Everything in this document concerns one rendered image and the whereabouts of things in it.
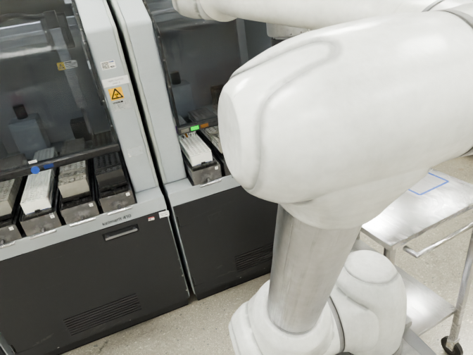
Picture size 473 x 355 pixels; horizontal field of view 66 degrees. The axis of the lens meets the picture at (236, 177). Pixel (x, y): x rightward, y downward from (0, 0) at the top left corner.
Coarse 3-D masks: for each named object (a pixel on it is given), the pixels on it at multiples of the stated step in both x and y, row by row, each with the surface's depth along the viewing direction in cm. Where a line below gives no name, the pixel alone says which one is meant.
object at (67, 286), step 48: (96, 0) 145; (96, 48) 137; (144, 144) 159; (96, 192) 159; (144, 192) 167; (48, 240) 151; (96, 240) 159; (144, 240) 168; (0, 288) 152; (48, 288) 160; (96, 288) 169; (144, 288) 179; (48, 336) 170; (96, 336) 187
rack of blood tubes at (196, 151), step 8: (184, 136) 186; (192, 136) 185; (184, 144) 177; (192, 144) 176; (200, 144) 174; (184, 152) 182; (192, 152) 167; (200, 152) 167; (208, 152) 166; (192, 160) 164; (200, 160) 166; (208, 160) 167
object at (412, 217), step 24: (432, 168) 136; (408, 192) 124; (432, 192) 122; (456, 192) 121; (384, 216) 115; (408, 216) 113; (432, 216) 112; (456, 216) 113; (360, 240) 187; (384, 240) 105; (408, 240) 105; (408, 288) 156; (408, 312) 146; (432, 312) 145; (456, 312) 145; (456, 336) 150
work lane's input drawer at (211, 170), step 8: (184, 160) 175; (192, 168) 163; (200, 168) 164; (208, 168) 165; (216, 168) 166; (192, 176) 163; (200, 176) 165; (208, 176) 166; (216, 176) 168; (208, 184) 163
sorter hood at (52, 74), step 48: (0, 0) 146; (48, 0) 148; (0, 48) 129; (48, 48) 131; (0, 96) 131; (48, 96) 136; (96, 96) 143; (0, 144) 137; (48, 144) 143; (96, 144) 150
